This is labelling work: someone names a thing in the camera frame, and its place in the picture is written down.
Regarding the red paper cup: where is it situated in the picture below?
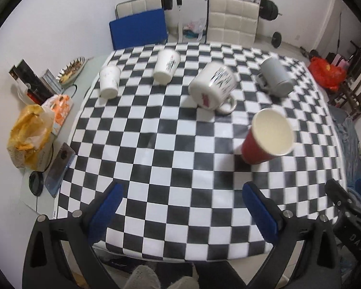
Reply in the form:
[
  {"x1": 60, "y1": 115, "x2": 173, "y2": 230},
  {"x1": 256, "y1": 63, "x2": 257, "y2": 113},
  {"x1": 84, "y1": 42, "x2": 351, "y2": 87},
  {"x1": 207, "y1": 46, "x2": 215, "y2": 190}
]
[{"x1": 241, "y1": 108, "x2": 296, "y2": 165}]

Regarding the small white paper cup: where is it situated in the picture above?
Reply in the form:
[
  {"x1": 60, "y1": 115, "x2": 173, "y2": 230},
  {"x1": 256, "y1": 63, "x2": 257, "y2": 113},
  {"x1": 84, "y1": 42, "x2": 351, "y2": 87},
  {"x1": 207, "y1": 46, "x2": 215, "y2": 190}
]
[{"x1": 99, "y1": 65, "x2": 122, "y2": 99}]

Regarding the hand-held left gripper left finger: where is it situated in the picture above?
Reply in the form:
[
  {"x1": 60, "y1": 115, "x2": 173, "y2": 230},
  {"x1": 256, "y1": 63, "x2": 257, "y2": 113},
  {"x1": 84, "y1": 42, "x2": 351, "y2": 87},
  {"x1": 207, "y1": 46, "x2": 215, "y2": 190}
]
[{"x1": 22, "y1": 182, "x2": 125, "y2": 289}]

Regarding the black white checkered tablecloth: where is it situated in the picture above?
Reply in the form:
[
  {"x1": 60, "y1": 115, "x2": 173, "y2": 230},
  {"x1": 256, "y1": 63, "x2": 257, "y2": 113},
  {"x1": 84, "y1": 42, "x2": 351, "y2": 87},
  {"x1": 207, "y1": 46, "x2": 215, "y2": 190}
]
[{"x1": 57, "y1": 42, "x2": 349, "y2": 261}]

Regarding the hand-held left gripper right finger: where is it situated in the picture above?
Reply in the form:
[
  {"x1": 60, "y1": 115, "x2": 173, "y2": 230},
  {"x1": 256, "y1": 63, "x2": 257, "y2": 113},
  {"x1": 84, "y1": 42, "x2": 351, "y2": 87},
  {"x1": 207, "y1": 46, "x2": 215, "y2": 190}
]
[{"x1": 242, "y1": 182, "x2": 342, "y2": 289}]

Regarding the round black lid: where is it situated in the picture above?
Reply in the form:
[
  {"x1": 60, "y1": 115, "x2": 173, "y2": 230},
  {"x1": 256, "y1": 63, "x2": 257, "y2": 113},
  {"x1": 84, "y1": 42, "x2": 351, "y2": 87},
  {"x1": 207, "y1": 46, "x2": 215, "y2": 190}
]
[{"x1": 29, "y1": 171, "x2": 45, "y2": 196}]

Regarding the plate with food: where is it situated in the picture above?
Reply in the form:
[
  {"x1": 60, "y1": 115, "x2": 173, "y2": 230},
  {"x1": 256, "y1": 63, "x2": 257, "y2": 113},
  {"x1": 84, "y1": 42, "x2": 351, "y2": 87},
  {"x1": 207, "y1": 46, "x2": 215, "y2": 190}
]
[{"x1": 58, "y1": 56, "x2": 87, "y2": 85}]

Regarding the orange white packet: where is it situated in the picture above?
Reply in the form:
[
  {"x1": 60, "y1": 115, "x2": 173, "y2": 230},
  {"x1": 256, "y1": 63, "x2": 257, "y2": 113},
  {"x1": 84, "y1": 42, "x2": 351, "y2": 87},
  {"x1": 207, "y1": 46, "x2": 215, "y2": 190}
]
[{"x1": 42, "y1": 94, "x2": 74, "y2": 134}]

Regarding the smartphone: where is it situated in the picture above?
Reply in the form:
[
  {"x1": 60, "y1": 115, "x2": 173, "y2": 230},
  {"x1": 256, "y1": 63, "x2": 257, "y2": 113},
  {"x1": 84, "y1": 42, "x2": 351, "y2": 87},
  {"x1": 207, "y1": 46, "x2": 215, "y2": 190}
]
[{"x1": 44, "y1": 142, "x2": 76, "y2": 198}]

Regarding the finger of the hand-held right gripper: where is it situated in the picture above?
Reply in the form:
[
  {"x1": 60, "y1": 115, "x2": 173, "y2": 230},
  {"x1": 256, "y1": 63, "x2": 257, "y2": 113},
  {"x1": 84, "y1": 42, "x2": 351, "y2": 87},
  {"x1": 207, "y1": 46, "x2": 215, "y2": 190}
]
[{"x1": 324, "y1": 179, "x2": 356, "y2": 214}]

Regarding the white padded chair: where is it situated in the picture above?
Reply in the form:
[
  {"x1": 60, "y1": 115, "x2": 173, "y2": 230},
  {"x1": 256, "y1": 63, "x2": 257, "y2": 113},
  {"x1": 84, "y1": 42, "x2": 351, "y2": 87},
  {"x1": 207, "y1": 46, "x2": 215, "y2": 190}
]
[
  {"x1": 114, "y1": 0, "x2": 163, "y2": 21},
  {"x1": 205, "y1": 0, "x2": 259, "y2": 46}
]

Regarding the striped grey box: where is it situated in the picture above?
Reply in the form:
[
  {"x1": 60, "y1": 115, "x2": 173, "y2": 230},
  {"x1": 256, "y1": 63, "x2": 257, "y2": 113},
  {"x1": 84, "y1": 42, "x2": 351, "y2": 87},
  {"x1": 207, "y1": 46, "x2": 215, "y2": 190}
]
[{"x1": 41, "y1": 69, "x2": 62, "y2": 94}]

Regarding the white printed mug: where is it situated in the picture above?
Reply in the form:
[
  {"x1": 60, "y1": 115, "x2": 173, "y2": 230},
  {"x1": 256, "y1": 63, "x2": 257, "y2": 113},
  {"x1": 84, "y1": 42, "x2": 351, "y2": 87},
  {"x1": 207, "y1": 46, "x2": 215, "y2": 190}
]
[{"x1": 188, "y1": 61, "x2": 238, "y2": 115}]

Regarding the black box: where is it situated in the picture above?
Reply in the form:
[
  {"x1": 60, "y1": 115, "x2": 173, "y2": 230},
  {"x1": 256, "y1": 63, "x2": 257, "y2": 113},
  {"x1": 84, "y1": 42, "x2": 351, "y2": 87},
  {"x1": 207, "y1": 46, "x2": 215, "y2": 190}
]
[{"x1": 8, "y1": 59, "x2": 53, "y2": 100}]

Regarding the clear plastic bag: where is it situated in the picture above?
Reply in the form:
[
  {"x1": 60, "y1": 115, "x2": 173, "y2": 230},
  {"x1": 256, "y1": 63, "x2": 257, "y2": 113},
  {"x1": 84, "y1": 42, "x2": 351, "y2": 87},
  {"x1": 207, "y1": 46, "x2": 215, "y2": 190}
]
[{"x1": 182, "y1": 17, "x2": 207, "y2": 42}]

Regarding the person's foot in grey sock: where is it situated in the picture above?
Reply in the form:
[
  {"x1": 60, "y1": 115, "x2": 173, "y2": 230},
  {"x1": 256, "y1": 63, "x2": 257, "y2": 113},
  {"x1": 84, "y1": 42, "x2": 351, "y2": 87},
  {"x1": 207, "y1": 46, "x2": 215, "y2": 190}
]
[
  {"x1": 127, "y1": 265, "x2": 161, "y2": 289},
  {"x1": 168, "y1": 279, "x2": 199, "y2": 289}
]

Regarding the blue grey cloth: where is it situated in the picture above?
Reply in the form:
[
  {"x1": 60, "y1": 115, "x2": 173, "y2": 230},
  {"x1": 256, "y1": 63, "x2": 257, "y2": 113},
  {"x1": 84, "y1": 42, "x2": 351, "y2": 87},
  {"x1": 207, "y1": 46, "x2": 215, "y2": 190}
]
[{"x1": 329, "y1": 106, "x2": 361, "y2": 193}]

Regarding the grey mug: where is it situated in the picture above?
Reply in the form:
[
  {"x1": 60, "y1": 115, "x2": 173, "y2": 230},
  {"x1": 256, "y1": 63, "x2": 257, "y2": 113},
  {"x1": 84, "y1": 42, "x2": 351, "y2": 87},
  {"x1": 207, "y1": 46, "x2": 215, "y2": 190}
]
[{"x1": 256, "y1": 57, "x2": 295, "y2": 98}]

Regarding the yellow plastic bag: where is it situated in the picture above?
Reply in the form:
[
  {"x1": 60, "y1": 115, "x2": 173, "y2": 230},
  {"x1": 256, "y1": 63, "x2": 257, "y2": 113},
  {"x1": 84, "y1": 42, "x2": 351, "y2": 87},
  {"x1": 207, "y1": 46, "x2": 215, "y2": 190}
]
[{"x1": 7, "y1": 104, "x2": 55, "y2": 171}]

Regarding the blue cushion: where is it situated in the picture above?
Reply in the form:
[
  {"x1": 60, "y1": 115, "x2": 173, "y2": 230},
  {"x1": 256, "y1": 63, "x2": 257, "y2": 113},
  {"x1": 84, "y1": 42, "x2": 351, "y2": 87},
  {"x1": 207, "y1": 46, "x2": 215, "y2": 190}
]
[{"x1": 109, "y1": 8, "x2": 169, "y2": 50}]

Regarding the dark wooden chair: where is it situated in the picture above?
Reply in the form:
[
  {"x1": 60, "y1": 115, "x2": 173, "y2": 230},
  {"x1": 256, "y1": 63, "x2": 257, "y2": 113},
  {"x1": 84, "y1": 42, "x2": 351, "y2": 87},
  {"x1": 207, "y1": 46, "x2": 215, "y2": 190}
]
[{"x1": 334, "y1": 71, "x2": 361, "y2": 116}]

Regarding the red plastic bag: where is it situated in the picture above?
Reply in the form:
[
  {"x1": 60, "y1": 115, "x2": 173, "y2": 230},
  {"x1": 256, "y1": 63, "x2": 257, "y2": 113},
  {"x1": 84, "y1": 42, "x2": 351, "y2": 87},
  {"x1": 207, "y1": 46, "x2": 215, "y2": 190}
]
[{"x1": 307, "y1": 57, "x2": 348, "y2": 91}]

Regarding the tall white printed paper cup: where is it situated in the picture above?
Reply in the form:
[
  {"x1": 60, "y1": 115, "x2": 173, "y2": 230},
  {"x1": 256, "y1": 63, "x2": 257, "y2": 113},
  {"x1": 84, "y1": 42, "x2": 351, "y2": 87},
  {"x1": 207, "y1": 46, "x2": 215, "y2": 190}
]
[{"x1": 153, "y1": 49, "x2": 181, "y2": 85}]

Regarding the white barbell stand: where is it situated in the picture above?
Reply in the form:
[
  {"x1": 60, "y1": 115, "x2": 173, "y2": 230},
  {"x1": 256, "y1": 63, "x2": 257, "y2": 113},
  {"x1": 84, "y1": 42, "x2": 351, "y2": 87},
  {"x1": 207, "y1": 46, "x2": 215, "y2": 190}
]
[{"x1": 174, "y1": 0, "x2": 185, "y2": 43}]

